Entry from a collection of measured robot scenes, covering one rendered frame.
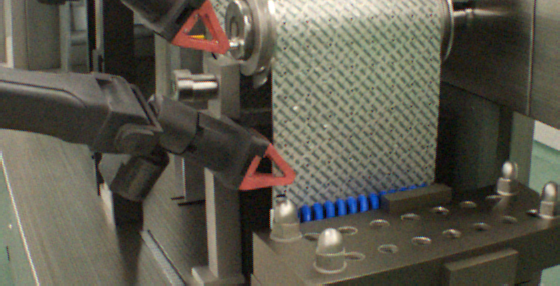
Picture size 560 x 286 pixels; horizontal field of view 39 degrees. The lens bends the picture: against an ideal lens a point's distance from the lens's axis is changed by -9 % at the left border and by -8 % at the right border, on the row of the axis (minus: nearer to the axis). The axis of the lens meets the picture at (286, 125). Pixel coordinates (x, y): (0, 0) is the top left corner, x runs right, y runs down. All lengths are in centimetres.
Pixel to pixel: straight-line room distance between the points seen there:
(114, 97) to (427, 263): 39
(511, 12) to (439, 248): 34
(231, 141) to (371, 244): 20
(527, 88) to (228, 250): 45
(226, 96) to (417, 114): 25
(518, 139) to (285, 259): 60
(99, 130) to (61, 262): 40
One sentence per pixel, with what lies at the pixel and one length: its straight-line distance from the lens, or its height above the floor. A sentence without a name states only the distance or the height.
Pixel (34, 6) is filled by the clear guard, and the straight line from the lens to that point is 195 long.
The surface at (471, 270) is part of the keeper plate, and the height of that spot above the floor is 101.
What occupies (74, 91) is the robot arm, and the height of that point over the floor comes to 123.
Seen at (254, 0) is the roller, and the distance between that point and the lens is 99.
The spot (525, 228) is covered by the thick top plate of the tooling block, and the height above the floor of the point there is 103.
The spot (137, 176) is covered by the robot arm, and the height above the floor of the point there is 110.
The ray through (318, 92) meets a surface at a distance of 102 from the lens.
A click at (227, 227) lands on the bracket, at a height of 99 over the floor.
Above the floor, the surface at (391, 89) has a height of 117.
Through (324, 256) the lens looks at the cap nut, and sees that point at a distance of 89.
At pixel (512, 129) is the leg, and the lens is 139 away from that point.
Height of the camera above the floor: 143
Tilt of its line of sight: 17 degrees down
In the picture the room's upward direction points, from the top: straight up
